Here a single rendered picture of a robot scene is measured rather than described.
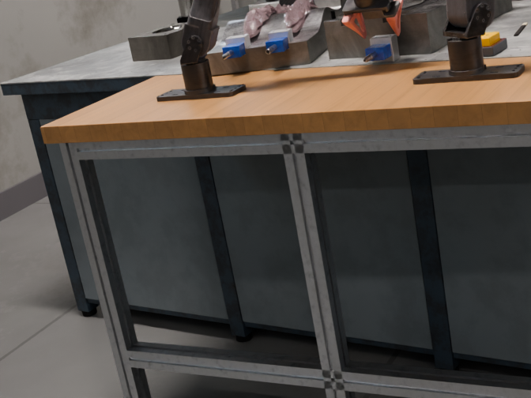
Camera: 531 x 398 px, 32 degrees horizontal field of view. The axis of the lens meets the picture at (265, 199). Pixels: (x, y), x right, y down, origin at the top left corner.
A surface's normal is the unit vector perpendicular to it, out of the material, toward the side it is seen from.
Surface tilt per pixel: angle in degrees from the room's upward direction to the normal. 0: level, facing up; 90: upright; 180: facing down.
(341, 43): 90
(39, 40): 90
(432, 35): 90
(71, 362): 0
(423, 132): 90
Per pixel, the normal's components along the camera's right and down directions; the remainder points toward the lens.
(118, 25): 0.87, 0.00
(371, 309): -0.56, 0.35
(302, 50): -0.29, 0.35
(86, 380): -0.18, -0.93
